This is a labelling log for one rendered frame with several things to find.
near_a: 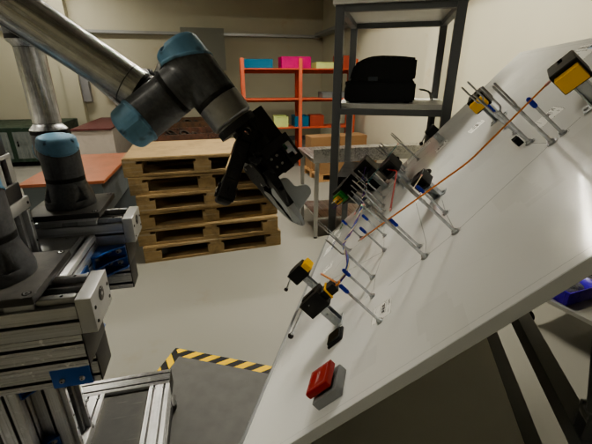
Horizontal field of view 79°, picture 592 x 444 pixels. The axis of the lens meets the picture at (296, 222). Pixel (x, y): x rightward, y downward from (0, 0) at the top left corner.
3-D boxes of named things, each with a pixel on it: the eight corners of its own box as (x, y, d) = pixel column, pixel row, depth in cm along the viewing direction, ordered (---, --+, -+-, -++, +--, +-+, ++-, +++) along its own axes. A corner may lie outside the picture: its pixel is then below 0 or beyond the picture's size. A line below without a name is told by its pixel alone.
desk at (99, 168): (141, 207, 468) (131, 152, 442) (118, 252, 348) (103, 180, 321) (83, 211, 454) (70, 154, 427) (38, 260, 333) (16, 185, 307)
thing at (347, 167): (334, 189, 175) (335, 176, 172) (344, 172, 207) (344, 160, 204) (405, 195, 167) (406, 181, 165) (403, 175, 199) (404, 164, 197)
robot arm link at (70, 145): (46, 182, 112) (34, 138, 107) (40, 173, 122) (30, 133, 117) (89, 176, 119) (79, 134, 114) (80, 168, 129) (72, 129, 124)
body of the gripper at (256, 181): (306, 159, 62) (262, 99, 59) (269, 189, 59) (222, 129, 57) (291, 166, 69) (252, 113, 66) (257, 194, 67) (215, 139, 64)
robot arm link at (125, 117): (151, 144, 69) (196, 107, 68) (136, 155, 59) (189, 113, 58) (119, 108, 66) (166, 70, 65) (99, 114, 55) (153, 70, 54)
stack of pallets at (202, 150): (262, 214, 444) (259, 136, 409) (282, 245, 363) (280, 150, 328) (145, 226, 407) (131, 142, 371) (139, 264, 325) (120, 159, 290)
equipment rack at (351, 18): (321, 368, 209) (333, -2, 140) (336, 308, 263) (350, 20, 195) (411, 385, 197) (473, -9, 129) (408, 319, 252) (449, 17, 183)
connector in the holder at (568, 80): (588, 73, 55) (577, 61, 54) (590, 77, 53) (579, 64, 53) (564, 91, 57) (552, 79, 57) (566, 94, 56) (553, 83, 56)
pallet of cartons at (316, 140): (379, 178, 603) (382, 138, 578) (314, 182, 579) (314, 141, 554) (360, 167, 674) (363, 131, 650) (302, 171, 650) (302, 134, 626)
